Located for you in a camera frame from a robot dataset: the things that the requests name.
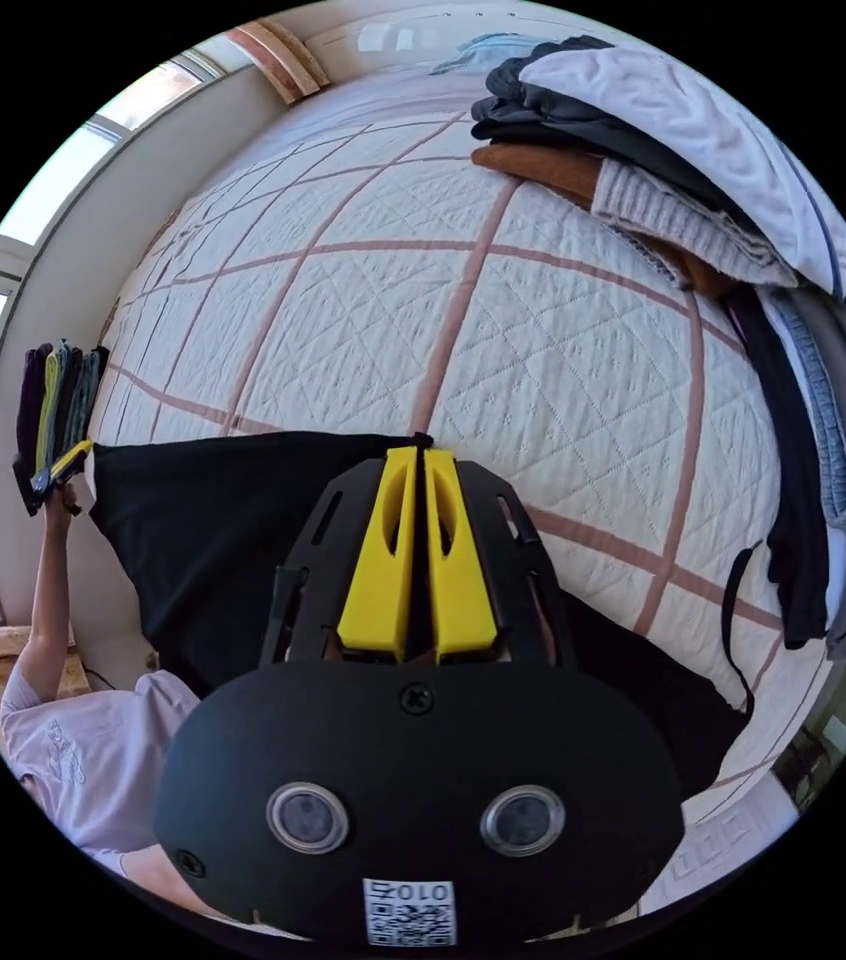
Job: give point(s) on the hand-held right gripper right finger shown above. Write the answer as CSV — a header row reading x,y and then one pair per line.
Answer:
x,y
460,592

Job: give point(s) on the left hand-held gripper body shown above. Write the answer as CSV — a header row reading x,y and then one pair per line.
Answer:
x,y
31,487

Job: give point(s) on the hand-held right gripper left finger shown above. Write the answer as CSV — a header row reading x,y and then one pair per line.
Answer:
x,y
378,585

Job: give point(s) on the person's right forearm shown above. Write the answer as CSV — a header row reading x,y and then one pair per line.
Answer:
x,y
160,877

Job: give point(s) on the person's left forearm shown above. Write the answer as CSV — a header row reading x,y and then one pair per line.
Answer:
x,y
48,592

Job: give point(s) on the person's left hand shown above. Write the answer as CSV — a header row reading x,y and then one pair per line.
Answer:
x,y
63,506

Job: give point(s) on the pile of folded clothes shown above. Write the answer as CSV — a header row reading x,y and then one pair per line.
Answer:
x,y
63,397

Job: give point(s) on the person's body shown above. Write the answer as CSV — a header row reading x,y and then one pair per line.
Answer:
x,y
93,750

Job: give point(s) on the bed with white quilt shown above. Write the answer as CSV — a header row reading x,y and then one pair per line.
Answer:
x,y
393,300

